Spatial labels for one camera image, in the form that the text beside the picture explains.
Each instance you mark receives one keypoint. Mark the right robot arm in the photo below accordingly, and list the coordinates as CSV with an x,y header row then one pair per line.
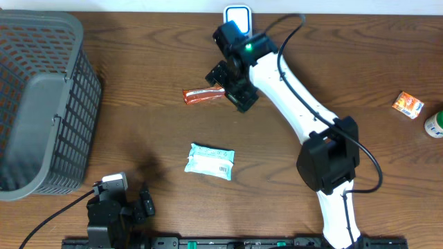
x,y
327,161

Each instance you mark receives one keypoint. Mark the orange Kleenex tissue pack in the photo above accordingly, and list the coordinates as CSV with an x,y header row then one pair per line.
x,y
408,105

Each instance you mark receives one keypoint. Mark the white barcode scanner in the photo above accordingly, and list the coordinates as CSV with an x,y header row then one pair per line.
x,y
241,15

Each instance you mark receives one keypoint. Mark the orange snack bar wrapper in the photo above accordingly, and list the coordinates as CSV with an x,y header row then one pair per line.
x,y
194,96

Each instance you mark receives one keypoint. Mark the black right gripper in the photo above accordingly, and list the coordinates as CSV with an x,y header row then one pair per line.
x,y
243,101

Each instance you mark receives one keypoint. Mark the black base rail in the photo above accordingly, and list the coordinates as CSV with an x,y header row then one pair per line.
x,y
298,242

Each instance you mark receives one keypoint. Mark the grey plastic mesh basket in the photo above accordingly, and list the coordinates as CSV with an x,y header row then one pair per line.
x,y
50,100

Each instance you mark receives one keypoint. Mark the green lid jar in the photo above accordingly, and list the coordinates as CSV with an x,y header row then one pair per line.
x,y
433,125

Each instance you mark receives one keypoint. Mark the teal wet wipes pack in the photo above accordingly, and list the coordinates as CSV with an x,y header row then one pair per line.
x,y
210,161

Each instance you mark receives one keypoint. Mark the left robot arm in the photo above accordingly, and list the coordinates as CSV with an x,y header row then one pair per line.
x,y
116,235

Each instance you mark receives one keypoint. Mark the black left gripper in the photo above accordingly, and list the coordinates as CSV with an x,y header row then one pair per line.
x,y
139,212

